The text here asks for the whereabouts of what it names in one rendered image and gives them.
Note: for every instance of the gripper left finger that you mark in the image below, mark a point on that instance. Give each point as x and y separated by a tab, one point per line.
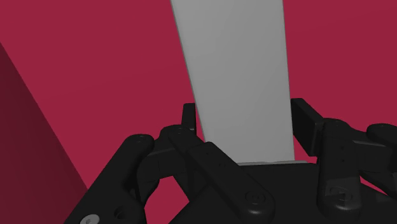
198	155

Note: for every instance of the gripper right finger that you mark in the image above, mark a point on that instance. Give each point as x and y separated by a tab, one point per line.
338	161

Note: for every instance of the grey flat slab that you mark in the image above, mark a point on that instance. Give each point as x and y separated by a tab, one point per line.
235	77

